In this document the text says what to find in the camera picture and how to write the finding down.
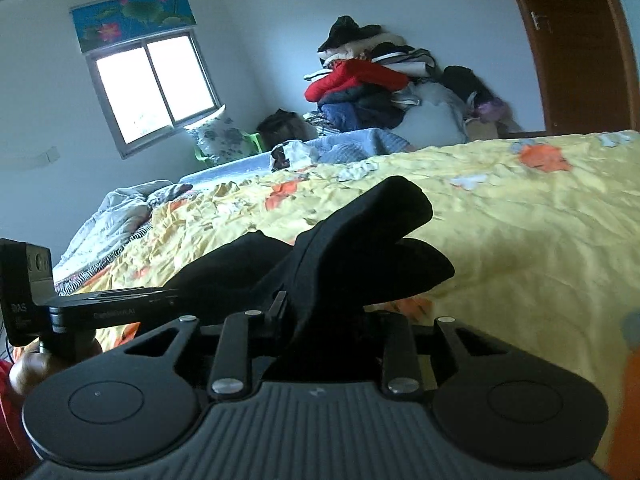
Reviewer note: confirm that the black pants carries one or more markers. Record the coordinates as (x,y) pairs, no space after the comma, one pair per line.
(362,254)

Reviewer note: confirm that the yellow floral bed quilt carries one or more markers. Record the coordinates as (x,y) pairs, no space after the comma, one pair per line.
(543,234)

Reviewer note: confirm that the floral white pillow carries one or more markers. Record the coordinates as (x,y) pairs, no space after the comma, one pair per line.
(218,122)

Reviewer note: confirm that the green plastic chair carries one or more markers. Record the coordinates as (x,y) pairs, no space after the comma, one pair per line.
(222,148)

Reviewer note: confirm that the brown wooden door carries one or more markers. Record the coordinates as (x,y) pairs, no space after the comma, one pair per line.
(585,64)

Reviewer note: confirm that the bright sliding window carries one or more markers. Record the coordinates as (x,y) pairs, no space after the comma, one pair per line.
(152,88)

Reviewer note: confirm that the blue grey blanket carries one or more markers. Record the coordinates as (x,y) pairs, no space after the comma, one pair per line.
(125,213)

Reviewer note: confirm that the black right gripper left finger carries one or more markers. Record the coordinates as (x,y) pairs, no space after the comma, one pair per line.
(128,405)

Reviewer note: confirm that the person's left hand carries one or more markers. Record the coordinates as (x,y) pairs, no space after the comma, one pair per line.
(32,368)

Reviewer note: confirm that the pile of clothes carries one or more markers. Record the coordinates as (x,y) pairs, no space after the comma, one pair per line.
(370,78)

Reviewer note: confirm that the blue lotus window blind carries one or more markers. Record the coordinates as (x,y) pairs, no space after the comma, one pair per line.
(110,22)

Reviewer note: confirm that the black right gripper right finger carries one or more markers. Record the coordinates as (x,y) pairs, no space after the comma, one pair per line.
(491,400)

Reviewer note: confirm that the black and purple bag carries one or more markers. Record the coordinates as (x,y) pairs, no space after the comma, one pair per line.
(479,100)

